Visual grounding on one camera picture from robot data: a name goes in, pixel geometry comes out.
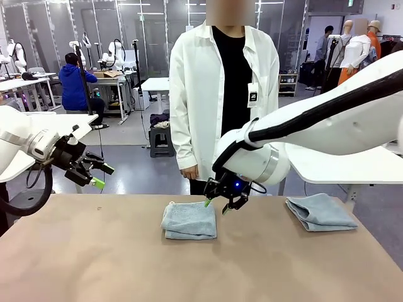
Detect thin black floor cable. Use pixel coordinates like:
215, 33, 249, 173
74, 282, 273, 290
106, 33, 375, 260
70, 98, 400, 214
96, 125, 106, 158

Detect person in white shirt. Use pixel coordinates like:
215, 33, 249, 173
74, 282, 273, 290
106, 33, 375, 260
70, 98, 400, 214
169, 0, 281, 196

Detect mannequin with beige hat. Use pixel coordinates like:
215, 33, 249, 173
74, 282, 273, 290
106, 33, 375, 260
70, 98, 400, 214
366, 20, 383, 60

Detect black tripod pole stand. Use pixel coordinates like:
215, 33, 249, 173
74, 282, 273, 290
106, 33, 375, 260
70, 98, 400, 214
69, 40, 95, 116

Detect person's right hand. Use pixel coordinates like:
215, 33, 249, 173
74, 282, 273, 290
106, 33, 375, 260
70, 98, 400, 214
181, 165, 200, 181

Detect long white desk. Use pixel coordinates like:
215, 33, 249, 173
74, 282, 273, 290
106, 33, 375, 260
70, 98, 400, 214
0, 77, 60, 113

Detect dark garments on rack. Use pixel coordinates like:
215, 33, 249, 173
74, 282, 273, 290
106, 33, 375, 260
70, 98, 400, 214
379, 34, 403, 60

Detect pile of dark clothes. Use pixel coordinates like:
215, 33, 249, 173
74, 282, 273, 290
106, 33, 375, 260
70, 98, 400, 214
149, 112, 171, 129

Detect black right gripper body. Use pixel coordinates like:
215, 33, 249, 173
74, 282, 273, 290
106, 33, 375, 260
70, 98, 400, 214
203, 172, 253, 199

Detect mannequin in white blouse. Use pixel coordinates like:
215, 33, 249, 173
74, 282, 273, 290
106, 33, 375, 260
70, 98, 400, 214
339, 18, 374, 70

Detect dark gray stool with hole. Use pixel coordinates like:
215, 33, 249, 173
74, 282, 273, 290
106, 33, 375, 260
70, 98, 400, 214
8, 188, 56, 218

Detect light blue towel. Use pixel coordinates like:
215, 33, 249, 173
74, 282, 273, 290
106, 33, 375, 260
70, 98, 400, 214
160, 201, 219, 240
285, 193, 360, 233

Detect white workbench desk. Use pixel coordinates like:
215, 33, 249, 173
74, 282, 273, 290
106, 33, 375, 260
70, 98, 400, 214
91, 74, 133, 122

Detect black right arm cable sleeve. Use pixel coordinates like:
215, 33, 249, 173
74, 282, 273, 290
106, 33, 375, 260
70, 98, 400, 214
212, 67, 403, 172

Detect wooden shoe shelf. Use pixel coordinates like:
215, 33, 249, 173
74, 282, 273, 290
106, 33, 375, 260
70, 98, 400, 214
278, 73, 299, 98

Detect man in gray shirt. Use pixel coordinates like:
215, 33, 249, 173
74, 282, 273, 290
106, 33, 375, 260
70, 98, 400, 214
310, 25, 335, 92

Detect open cardboard box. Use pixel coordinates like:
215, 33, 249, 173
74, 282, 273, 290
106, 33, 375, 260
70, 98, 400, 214
93, 70, 123, 79

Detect man in blue hoodie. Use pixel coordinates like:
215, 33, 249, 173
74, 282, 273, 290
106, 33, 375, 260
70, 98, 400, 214
59, 52, 110, 130

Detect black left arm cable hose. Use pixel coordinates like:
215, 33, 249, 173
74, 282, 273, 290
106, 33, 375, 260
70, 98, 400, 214
0, 157, 54, 217

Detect person's right forearm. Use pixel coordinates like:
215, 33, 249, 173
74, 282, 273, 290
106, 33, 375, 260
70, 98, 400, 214
169, 116, 199, 172

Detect small white table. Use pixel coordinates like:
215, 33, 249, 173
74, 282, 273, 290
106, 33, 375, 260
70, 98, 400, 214
140, 77, 171, 111

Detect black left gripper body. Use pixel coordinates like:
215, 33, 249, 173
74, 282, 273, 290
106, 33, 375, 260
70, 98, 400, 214
52, 135, 93, 186

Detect white mannequin orange trousers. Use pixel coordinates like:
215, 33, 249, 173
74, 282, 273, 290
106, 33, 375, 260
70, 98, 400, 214
336, 20, 360, 87

